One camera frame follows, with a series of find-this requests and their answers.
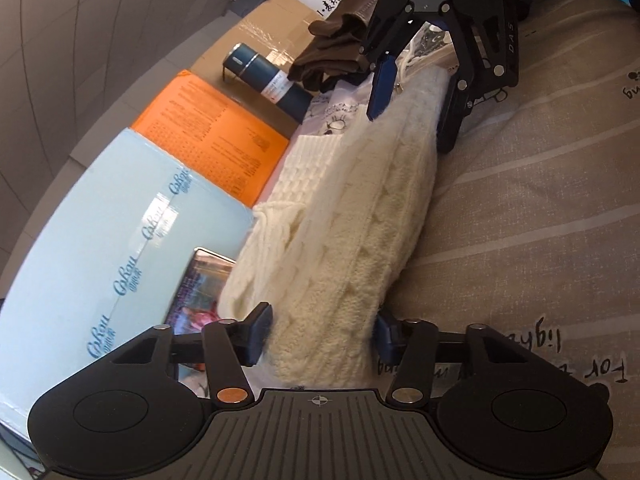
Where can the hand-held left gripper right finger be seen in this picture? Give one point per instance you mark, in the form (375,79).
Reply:
(385,341)

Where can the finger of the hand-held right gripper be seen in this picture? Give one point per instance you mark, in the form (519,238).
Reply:
(450,120)
(382,85)

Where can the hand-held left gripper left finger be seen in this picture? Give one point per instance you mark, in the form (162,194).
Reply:
(257,331)

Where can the white cartoon printed cloth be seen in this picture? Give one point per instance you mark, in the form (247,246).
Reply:
(335,110)

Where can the brown garment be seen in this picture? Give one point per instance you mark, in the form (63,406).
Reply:
(340,35)

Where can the dark blue vacuum bottle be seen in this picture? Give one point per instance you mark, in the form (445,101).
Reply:
(272,85)

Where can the brown cardboard box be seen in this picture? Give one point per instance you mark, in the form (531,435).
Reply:
(272,25)

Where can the orange printed box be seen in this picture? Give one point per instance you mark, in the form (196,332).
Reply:
(220,130)

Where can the light blue carton box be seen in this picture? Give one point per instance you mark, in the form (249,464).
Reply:
(100,260)

